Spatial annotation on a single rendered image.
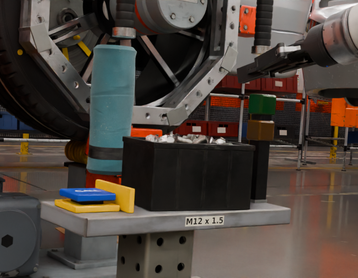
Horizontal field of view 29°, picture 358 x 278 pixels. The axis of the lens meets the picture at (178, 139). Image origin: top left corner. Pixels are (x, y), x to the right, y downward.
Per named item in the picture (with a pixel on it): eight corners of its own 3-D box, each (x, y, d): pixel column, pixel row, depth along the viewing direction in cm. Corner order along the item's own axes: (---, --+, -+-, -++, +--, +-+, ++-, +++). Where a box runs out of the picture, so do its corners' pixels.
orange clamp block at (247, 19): (219, 33, 175) (246, 37, 180) (239, 32, 169) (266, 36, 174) (221, 6, 175) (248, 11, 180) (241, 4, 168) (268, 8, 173)
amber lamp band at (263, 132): (260, 139, 136) (262, 119, 136) (274, 141, 133) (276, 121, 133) (245, 139, 134) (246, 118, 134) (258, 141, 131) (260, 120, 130)
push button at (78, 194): (95, 200, 118) (96, 187, 118) (116, 207, 112) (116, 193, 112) (58, 201, 114) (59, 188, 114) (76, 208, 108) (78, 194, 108)
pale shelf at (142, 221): (233, 209, 142) (234, 194, 142) (290, 224, 128) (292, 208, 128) (39, 218, 118) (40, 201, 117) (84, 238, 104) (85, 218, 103)
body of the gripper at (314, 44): (348, 22, 121) (308, 38, 128) (317, 16, 115) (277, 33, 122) (354, 64, 120) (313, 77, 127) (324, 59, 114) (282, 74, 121)
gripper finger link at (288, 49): (316, 53, 120) (297, 50, 116) (293, 61, 124) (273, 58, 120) (314, 40, 120) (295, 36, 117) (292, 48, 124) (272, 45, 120)
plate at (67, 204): (96, 203, 119) (97, 198, 119) (119, 211, 112) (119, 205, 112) (54, 205, 114) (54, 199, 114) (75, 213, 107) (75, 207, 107)
